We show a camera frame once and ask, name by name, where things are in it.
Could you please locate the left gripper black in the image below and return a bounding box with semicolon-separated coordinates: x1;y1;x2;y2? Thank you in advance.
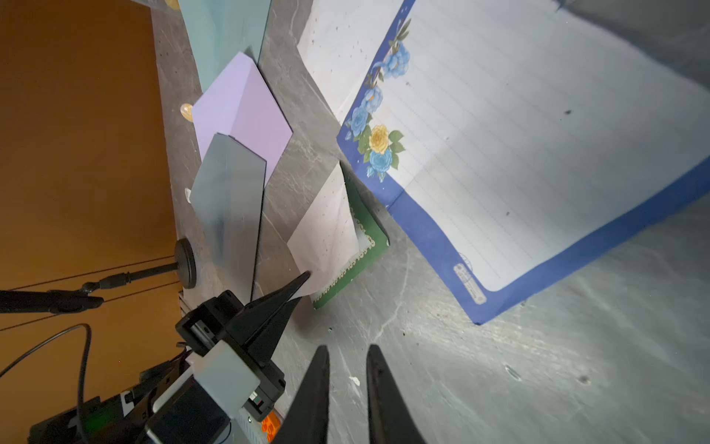
176;271;311;422

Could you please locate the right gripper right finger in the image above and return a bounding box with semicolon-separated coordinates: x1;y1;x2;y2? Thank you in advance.
366;344;425;444

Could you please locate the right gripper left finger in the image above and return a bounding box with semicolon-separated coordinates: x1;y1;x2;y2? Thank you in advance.
273;345;330;444

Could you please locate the green bordered letter paper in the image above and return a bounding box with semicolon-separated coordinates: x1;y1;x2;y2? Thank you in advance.
288;164;389;310

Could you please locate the grey envelope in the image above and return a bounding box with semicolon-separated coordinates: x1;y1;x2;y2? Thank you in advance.
192;133;266;303

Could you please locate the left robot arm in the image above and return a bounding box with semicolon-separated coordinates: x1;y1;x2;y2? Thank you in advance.
28;272;311;443

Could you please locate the purple envelope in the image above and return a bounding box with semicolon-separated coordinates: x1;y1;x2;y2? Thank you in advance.
192;53;293;179

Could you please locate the teal envelope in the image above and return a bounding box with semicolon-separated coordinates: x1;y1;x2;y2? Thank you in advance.
179;0;272;91

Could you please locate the blue floral letter paper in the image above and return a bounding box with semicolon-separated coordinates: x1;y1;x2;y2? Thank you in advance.
337;1;709;325

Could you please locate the orange lego brick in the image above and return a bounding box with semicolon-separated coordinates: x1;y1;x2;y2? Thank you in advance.
261;410;282;443

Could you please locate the black microphone on stand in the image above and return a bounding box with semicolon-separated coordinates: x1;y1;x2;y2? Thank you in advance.
1;238;197;315

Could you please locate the plain white paper sheet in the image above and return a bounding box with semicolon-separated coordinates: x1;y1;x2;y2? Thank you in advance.
297;0;402;122

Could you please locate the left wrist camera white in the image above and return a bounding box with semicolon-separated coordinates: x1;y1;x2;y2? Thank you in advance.
152;340;260;419

